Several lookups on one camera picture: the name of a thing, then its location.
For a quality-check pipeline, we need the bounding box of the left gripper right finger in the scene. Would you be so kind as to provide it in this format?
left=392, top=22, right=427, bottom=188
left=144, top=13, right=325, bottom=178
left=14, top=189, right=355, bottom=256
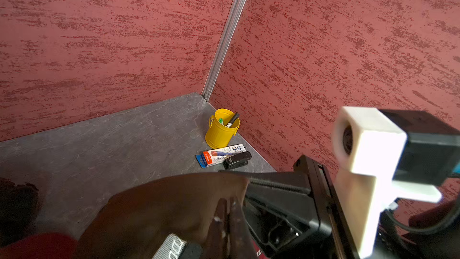
left=228, top=197, right=257, bottom=259

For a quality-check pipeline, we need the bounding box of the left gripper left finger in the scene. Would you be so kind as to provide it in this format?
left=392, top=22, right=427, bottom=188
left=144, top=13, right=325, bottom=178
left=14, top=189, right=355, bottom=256
left=201, top=199, right=229, bottom=259

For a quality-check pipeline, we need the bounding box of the black marker in bucket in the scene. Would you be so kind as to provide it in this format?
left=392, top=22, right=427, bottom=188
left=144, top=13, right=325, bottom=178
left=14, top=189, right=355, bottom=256
left=226, top=112, right=240, bottom=128

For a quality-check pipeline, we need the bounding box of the right corner aluminium profile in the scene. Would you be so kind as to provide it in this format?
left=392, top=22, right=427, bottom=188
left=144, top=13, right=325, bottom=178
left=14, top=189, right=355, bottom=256
left=201, top=0, right=247, bottom=101

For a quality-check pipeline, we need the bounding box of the white staples box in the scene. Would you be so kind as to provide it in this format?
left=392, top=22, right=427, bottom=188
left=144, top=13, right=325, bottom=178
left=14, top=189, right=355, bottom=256
left=196, top=144, right=247, bottom=169

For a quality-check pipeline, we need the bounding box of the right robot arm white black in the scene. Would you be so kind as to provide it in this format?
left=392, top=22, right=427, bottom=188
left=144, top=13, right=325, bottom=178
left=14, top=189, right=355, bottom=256
left=243, top=156, right=460, bottom=259

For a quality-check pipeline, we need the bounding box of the yellow plastic bucket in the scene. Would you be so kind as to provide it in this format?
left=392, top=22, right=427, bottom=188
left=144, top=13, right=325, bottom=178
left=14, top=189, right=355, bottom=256
left=205, top=109, right=240, bottom=149

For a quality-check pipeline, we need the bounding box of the black stapler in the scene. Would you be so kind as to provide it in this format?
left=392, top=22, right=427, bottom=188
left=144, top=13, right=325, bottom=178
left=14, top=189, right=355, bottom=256
left=222, top=151, right=252, bottom=170

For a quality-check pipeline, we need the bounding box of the dark brown cap back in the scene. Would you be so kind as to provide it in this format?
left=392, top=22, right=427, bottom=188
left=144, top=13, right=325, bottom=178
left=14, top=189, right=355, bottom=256
left=1, top=178, right=38, bottom=248

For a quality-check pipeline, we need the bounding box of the red cap with white logo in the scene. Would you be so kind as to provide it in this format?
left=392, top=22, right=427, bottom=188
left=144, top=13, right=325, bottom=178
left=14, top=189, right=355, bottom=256
left=1, top=233, right=78, bottom=259

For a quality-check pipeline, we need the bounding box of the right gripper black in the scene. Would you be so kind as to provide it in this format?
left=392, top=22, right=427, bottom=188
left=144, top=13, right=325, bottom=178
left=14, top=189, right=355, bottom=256
left=239, top=155, right=359, bottom=259

